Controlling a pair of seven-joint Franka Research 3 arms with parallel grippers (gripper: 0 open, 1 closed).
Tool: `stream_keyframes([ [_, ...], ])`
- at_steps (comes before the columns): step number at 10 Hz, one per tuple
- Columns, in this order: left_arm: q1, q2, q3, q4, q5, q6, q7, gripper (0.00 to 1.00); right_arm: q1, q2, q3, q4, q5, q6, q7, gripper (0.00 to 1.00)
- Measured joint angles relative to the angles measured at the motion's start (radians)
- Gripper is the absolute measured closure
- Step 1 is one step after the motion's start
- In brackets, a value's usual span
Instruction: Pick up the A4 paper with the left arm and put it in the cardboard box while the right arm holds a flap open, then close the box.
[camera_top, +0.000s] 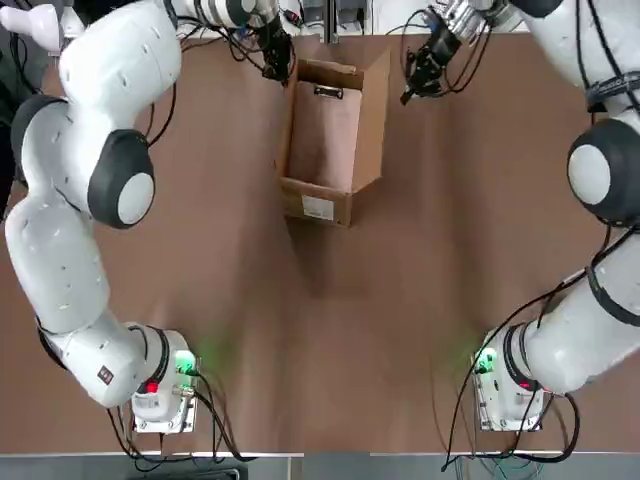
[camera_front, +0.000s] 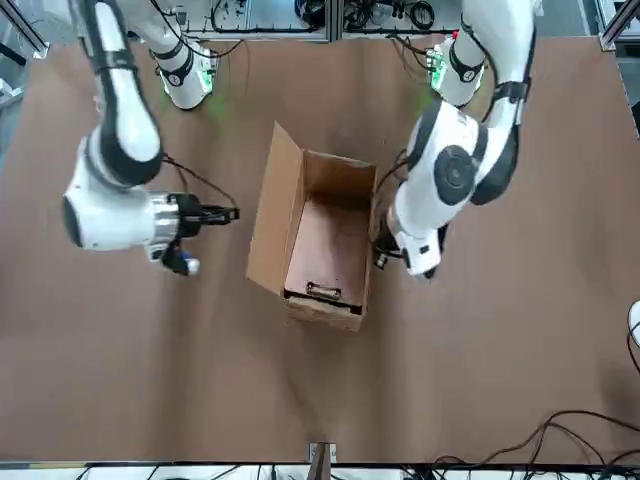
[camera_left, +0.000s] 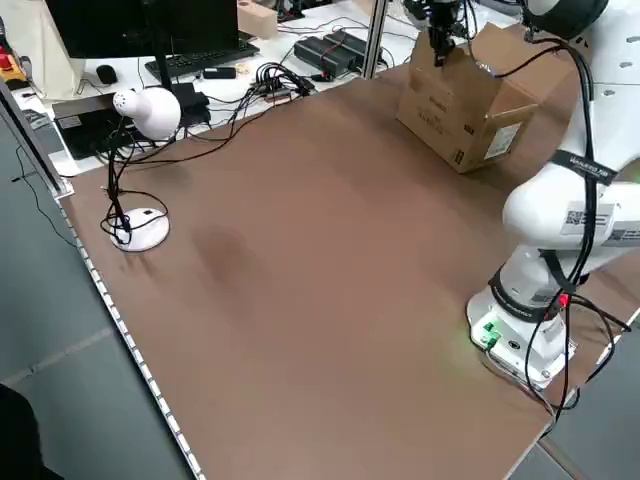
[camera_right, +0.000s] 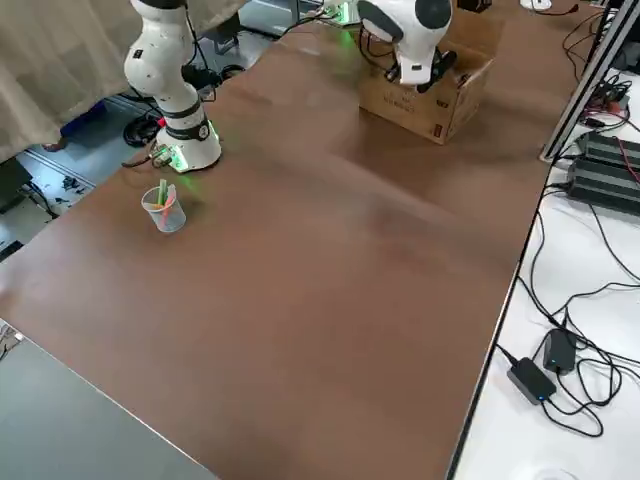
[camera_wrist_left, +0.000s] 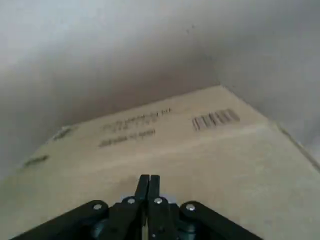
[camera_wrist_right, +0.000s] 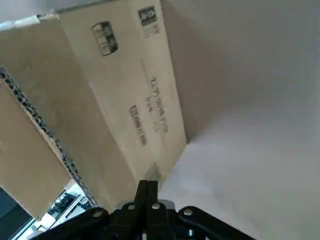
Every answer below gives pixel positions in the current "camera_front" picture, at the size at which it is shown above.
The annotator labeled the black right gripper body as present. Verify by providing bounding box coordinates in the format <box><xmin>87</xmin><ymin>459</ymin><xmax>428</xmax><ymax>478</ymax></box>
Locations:
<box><xmin>175</xmin><ymin>193</ymin><xmax>207</xmax><ymax>237</ymax></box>

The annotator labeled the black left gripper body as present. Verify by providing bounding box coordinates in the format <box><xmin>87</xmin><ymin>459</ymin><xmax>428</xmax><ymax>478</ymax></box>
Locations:
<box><xmin>372</xmin><ymin>237</ymin><xmax>405</xmax><ymax>270</ymax></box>

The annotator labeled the brown cardboard box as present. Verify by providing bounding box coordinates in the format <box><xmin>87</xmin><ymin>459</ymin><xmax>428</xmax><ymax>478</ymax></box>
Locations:
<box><xmin>244</xmin><ymin>119</ymin><xmax>380</xmax><ymax>334</ymax></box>

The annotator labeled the white desk lamp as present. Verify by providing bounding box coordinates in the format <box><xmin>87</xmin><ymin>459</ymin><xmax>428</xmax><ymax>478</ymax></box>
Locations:
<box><xmin>627</xmin><ymin>298</ymin><xmax>640</xmax><ymax>349</ymax></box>

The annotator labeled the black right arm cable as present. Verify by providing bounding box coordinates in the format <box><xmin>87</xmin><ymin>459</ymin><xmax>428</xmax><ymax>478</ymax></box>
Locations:
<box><xmin>159</xmin><ymin>153</ymin><xmax>240</xmax><ymax>211</ymax></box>

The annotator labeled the silver metal bracket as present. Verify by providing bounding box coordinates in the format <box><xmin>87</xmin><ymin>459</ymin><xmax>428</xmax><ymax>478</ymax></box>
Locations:
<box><xmin>306</xmin><ymin>440</ymin><xmax>338</xmax><ymax>464</ymax></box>

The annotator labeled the aluminium frame post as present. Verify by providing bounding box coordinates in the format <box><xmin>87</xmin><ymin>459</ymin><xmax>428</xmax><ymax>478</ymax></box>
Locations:
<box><xmin>312</xmin><ymin>443</ymin><xmax>334</xmax><ymax>480</ymax></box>
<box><xmin>327</xmin><ymin>0</ymin><xmax>344</xmax><ymax>42</ymax></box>

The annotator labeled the black table cable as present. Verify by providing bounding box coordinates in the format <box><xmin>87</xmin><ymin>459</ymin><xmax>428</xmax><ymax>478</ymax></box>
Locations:
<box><xmin>424</xmin><ymin>409</ymin><xmax>640</xmax><ymax>471</ymax></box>

